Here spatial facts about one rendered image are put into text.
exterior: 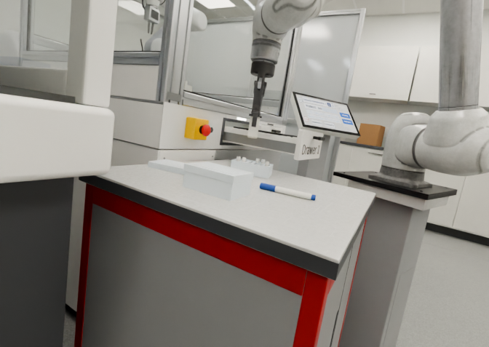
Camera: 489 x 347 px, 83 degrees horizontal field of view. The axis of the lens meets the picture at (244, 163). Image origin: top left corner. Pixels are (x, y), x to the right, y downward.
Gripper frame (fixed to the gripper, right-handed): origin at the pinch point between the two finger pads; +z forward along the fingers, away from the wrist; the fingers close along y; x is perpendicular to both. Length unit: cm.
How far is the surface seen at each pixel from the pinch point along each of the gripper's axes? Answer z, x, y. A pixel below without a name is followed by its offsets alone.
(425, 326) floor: 91, -104, 53
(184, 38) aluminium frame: -23.6, 25.2, -2.8
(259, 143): 5.8, -2.2, 16.0
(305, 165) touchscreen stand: 22, -36, 115
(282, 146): 5.3, -10.9, 12.0
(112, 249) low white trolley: 31, 25, -35
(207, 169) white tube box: 9.8, 6.3, -35.1
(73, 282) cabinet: 73, 64, 9
